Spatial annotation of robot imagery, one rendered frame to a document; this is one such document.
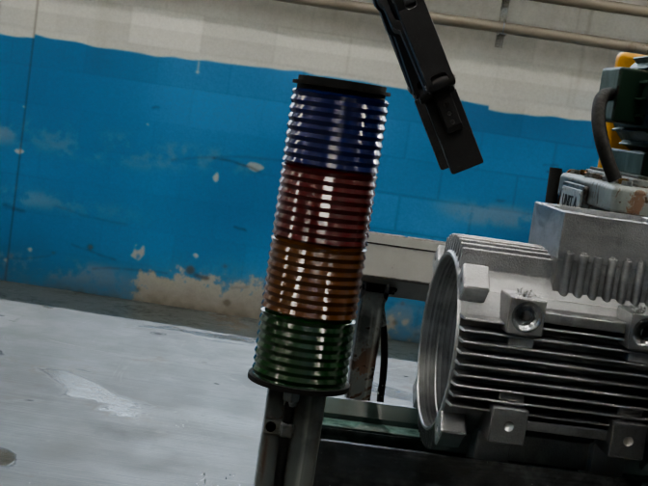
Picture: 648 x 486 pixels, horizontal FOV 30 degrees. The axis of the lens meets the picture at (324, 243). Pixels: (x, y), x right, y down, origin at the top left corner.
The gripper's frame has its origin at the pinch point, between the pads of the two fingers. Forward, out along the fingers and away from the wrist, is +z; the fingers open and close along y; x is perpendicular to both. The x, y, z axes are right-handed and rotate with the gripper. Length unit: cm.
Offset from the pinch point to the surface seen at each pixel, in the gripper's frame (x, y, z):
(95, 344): 51, 71, 16
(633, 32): -185, 536, 31
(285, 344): 18.9, -38.6, 4.7
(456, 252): 4.1, -8.0, 8.9
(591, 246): -6.2, -10.9, 12.1
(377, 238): 8.7, 17.4, 8.9
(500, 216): -84, 541, 98
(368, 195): 11.0, -37.7, -1.7
